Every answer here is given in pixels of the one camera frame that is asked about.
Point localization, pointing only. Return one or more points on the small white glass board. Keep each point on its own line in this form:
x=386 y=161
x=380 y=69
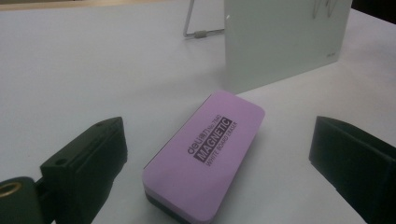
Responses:
x=280 y=43

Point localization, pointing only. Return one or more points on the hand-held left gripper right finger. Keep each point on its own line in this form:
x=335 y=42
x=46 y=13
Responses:
x=358 y=168

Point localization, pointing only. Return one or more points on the purple whiteboard eraser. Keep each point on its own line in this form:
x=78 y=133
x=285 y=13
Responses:
x=202 y=149

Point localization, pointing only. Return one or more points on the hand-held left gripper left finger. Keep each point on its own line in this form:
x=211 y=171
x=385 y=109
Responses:
x=87 y=161

